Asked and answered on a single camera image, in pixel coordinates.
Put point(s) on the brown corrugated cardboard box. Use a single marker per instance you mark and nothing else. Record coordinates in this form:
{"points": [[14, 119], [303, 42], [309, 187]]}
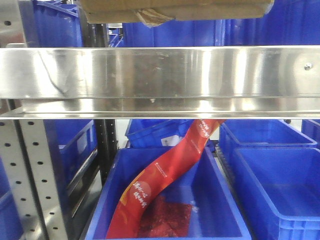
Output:
{"points": [[154, 13]]}

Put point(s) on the perforated steel shelf upright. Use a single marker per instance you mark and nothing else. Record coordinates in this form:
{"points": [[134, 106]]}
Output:
{"points": [[28, 144]]}

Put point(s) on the blue bin rear centre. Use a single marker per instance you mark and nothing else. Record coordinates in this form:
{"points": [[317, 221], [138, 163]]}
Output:
{"points": [[157, 133]]}

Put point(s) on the blue bin rear right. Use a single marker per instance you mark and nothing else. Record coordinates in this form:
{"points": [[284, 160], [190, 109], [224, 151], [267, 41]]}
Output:
{"points": [[259, 133]]}

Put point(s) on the red crinkled packet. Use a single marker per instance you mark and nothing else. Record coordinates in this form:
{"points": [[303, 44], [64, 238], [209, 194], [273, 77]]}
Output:
{"points": [[163, 219]]}

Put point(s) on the red printed snack bag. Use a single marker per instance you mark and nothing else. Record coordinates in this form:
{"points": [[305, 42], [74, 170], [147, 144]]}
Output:
{"points": [[158, 175]]}

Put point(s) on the blue plastic bin centre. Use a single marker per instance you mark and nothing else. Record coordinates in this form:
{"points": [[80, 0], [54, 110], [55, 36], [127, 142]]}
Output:
{"points": [[214, 213]]}

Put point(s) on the blue plastic bin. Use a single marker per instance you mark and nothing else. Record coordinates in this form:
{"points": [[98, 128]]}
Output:
{"points": [[279, 189], [214, 213]]}

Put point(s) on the blue plastic bin right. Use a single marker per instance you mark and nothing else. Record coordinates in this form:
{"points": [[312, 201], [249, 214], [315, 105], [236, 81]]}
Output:
{"points": [[279, 189]]}

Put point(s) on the blue bin upper left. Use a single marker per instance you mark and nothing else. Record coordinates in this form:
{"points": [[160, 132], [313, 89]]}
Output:
{"points": [[51, 23]]}

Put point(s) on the blue bin far right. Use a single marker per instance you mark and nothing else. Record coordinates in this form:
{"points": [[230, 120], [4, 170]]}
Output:
{"points": [[311, 128]]}

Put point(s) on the blue bin upper right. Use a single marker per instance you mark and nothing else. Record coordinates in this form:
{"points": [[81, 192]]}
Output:
{"points": [[289, 22]]}

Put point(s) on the blue bin lower left corner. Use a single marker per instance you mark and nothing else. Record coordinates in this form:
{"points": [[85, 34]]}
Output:
{"points": [[10, 225]]}

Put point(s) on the stainless steel shelf rail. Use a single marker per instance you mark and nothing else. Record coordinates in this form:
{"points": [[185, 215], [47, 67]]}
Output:
{"points": [[225, 82]]}

